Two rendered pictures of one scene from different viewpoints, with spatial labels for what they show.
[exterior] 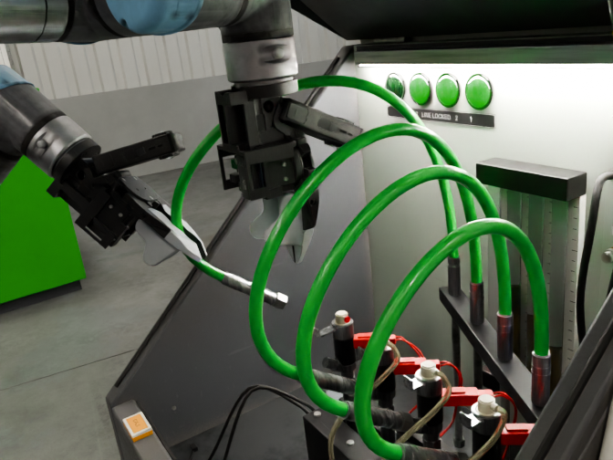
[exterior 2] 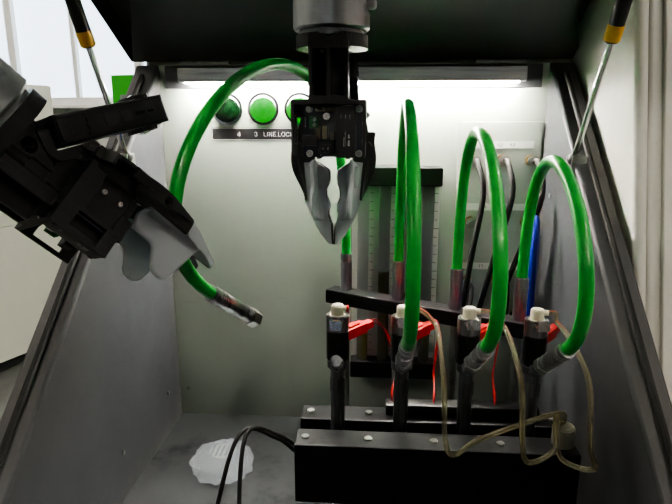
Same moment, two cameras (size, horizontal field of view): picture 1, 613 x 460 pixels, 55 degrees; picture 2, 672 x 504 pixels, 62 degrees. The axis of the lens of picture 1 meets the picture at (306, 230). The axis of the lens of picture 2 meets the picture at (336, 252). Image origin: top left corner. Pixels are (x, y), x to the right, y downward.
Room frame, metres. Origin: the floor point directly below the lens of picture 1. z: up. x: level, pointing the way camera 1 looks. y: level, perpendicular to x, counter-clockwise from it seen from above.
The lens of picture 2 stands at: (0.32, 0.51, 1.36)
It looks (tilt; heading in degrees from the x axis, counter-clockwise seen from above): 13 degrees down; 304
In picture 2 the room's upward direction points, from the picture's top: straight up
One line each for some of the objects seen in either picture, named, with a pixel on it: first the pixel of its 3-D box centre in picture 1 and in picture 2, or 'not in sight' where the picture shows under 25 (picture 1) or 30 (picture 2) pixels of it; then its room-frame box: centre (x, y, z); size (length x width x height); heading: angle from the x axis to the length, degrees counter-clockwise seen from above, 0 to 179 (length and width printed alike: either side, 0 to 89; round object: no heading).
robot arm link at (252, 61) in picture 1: (262, 62); (334, 14); (0.65, 0.03, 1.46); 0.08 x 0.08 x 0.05
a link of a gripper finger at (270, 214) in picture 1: (273, 226); (317, 204); (0.66, 0.04, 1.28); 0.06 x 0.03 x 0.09; 120
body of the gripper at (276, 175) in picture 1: (264, 139); (331, 99); (0.65, 0.03, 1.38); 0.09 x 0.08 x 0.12; 120
